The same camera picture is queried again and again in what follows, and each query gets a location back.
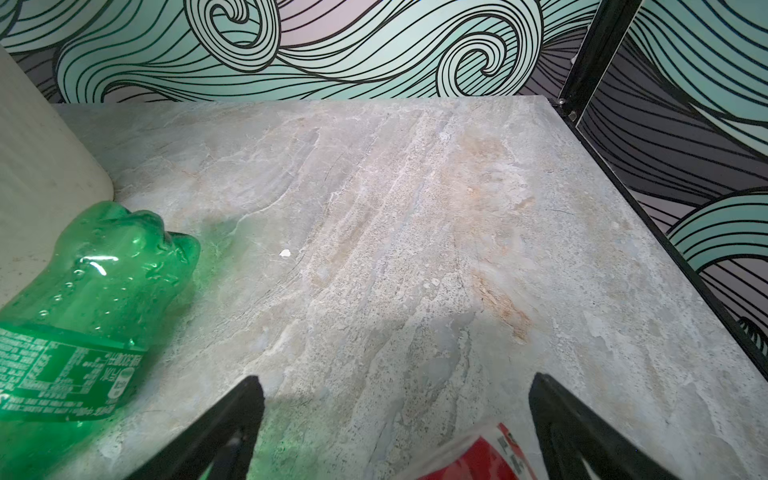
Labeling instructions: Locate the green bottle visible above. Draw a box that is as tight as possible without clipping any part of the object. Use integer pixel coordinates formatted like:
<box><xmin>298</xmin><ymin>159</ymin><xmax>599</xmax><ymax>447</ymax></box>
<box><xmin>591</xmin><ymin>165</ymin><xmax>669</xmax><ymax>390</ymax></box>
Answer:
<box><xmin>0</xmin><ymin>200</ymin><xmax>202</xmax><ymax>422</ymax></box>

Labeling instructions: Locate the red label plastic bottle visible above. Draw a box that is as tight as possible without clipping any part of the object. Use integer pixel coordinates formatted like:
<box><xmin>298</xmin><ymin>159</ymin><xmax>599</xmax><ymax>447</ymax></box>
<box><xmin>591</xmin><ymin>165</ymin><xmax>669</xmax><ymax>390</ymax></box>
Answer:
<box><xmin>395</xmin><ymin>422</ymin><xmax>537</xmax><ymax>480</ymax></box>

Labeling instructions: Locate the cream waste bin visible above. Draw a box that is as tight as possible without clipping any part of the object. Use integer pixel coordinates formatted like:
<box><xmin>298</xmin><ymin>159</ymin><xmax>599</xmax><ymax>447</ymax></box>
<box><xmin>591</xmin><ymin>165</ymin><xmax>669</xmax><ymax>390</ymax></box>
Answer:
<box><xmin>1</xmin><ymin>51</ymin><xmax>114</xmax><ymax>304</ymax></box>

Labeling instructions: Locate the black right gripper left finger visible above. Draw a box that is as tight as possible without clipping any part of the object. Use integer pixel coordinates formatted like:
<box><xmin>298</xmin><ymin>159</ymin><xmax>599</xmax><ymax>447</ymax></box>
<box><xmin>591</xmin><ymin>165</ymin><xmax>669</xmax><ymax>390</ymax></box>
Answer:
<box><xmin>129</xmin><ymin>376</ymin><xmax>265</xmax><ymax>479</ymax></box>

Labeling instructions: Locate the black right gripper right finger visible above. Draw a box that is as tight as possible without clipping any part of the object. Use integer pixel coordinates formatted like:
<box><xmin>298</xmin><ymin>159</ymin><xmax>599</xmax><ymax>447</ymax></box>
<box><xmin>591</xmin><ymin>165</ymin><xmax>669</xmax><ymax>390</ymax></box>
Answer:
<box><xmin>528</xmin><ymin>372</ymin><xmax>675</xmax><ymax>480</ymax></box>

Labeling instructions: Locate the black corner frame post right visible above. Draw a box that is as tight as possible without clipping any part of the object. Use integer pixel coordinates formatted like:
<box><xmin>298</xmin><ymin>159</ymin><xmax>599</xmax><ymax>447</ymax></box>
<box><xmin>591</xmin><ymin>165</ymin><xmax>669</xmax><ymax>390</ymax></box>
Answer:
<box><xmin>557</xmin><ymin>0</ymin><xmax>643</xmax><ymax>126</ymax></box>

